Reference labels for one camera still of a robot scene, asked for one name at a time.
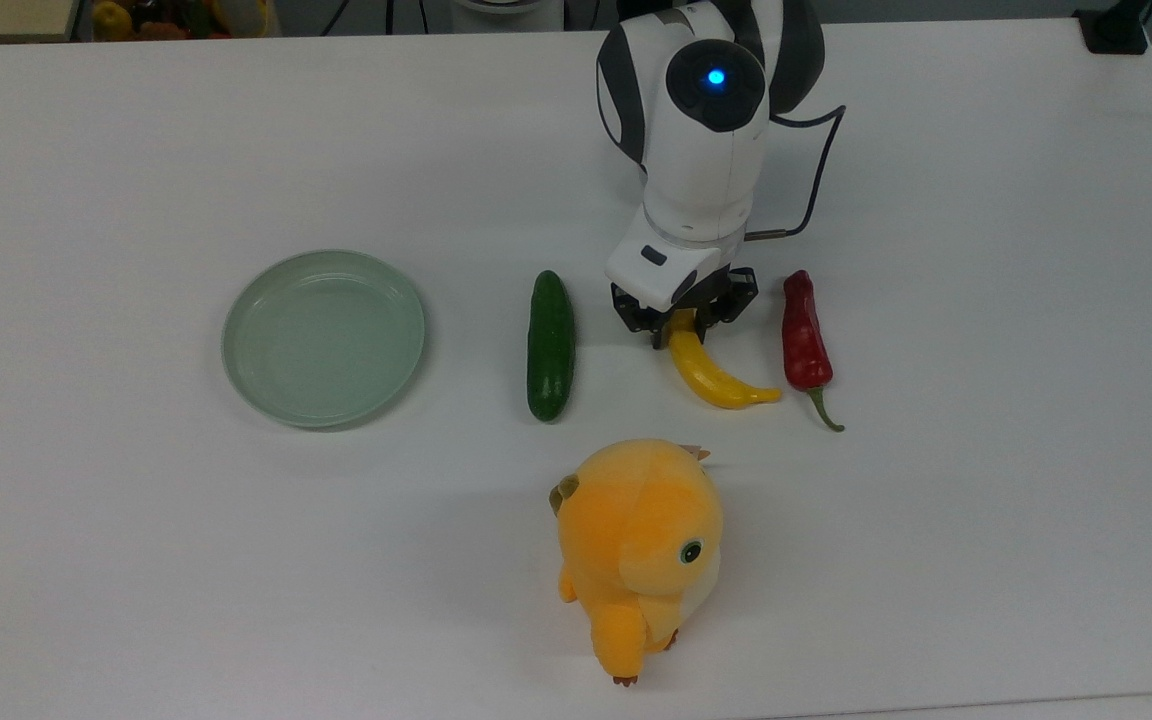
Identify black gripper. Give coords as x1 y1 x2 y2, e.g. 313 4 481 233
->
610 265 760 351

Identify yellow plastic banana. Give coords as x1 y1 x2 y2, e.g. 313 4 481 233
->
667 308 784 410

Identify pale green plastic plate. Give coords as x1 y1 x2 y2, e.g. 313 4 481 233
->
222 248 428 432

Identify red chili pepper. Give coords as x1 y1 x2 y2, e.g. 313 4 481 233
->
782 269 847 434

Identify green cucumber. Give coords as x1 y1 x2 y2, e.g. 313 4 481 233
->
526 269 577 424

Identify orange plush dinosaur toy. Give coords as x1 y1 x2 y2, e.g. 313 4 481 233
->
549 438 726 688

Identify black clamp stand base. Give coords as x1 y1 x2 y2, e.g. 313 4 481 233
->
1074 0 1152 57

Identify box of toy fruit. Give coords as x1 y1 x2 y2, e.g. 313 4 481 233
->
69 0 283 42

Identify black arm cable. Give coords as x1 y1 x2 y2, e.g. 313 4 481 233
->
744 104 848 242

